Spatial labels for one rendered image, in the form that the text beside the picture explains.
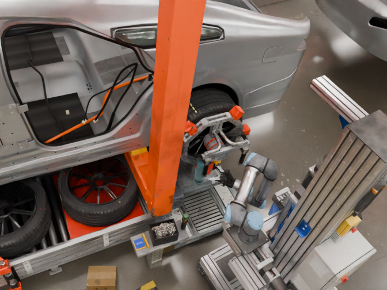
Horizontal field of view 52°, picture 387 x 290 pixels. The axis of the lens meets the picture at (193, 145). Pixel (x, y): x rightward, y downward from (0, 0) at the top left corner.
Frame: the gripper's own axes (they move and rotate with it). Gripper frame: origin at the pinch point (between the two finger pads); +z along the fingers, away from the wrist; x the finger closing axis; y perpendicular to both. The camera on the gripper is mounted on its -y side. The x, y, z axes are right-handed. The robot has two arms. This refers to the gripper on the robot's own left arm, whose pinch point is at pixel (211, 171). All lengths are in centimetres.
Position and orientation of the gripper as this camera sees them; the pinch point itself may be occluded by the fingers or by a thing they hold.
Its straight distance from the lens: 308.3
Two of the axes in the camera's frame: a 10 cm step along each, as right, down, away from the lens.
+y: -1.5, 6.7, 7.3
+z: -9.1, -3.8, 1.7
